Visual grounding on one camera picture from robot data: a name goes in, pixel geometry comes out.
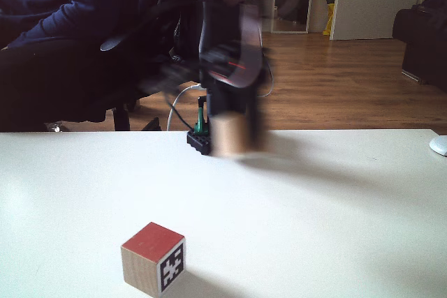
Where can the green-topped wooden cube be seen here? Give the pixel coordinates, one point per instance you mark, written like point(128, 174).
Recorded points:
point(230, 135)

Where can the red-topped wooden cube with marker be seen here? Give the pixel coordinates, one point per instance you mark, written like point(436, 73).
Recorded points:
point(152, 259)

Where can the small green plastic part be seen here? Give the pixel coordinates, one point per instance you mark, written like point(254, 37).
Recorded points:
point(202, 121)

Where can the black office chair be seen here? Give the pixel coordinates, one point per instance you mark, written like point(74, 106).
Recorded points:
point(122, 113)

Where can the yellow bag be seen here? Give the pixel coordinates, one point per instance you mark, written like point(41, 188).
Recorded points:
point(331, 8)

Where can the clear plastic wrapper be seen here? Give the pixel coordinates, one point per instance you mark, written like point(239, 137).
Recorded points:
point(51, 127)

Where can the white door panel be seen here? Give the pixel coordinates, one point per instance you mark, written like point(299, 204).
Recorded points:
point(377, 1)

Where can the person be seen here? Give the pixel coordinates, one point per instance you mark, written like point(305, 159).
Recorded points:
point(52, 33)

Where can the white computer mouse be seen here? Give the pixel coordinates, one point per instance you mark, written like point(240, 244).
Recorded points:
point(439, 145)

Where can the black sofa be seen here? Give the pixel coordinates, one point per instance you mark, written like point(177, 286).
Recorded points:
point(424, 43)

